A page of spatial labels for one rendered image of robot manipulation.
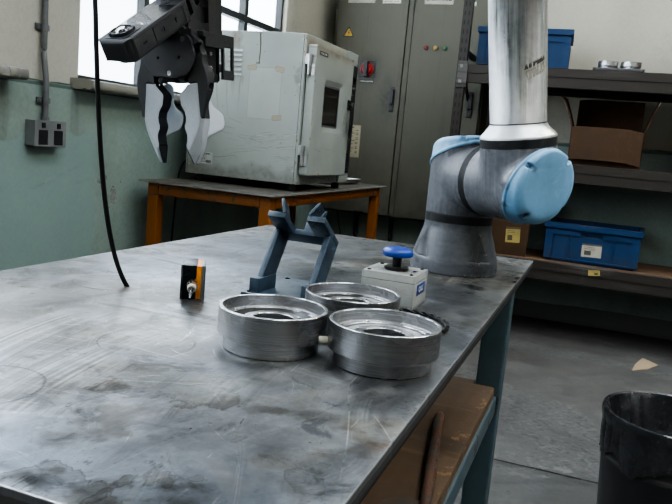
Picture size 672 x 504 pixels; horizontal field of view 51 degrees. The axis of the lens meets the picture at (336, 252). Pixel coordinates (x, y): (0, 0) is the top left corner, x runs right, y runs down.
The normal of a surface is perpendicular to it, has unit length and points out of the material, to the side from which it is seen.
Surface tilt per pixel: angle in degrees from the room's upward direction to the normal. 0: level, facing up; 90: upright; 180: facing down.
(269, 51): 90
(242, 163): 90
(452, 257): 73
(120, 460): 0
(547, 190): 98
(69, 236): 90
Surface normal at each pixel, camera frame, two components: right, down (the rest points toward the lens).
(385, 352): -0.05, 0.15
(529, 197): 0.47, 0.30
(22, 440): 0.09, -0.98
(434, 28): -0.36, 0.11
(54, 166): 0.93, 0.14
